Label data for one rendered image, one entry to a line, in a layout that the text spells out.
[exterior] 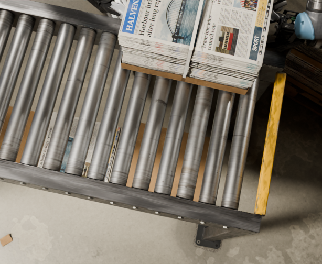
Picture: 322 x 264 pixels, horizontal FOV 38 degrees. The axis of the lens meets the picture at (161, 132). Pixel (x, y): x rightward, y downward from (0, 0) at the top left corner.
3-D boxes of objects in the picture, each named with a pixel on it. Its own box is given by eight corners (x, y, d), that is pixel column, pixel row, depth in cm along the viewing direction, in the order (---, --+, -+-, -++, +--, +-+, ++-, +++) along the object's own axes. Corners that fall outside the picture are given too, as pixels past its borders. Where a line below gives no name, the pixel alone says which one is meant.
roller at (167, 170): (195, 55, 149) (203, 50, 144) (165, 200, 136) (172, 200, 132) (181, 49, 147) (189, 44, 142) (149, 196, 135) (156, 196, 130)
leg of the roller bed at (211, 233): (216, 229, 208) (251, 217, 143) (214, 242, 207) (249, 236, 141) (203, 226, 208) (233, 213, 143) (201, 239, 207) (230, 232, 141)
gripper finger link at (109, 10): (117, 17, 144) (95, 0, 145) (117, 19, 146) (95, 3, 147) (127, 6, 145) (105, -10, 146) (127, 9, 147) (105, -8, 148)
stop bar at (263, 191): (286, 75, 142) (288, 73, 140) (264, 217, 131) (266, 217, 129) (275, 73, 142) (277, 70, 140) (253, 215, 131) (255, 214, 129)
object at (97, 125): (120, 126, 218) (120, 125, 217) (106, 186, 211) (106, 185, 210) (43, 109, 219) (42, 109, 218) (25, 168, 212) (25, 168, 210)
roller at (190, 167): (215, 59, 149) (223, 54, 144) (187, 205, 136) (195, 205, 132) (202, 54, 147) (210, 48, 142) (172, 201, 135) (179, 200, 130)
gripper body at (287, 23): (282, 8, 141) (322, 15, 141) (274, 21, 149) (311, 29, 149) (278, 30, 139) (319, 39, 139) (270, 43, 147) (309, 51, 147)
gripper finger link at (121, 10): (131, 16, 140) (108, -2, 141) (132, 25, 145) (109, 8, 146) (138, 9, 140) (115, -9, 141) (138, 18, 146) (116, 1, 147)
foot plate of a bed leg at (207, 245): (226, 221, 209) (226, 221, 208) (221, 254, 206) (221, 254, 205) (197, 215, 209) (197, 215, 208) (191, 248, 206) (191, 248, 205)
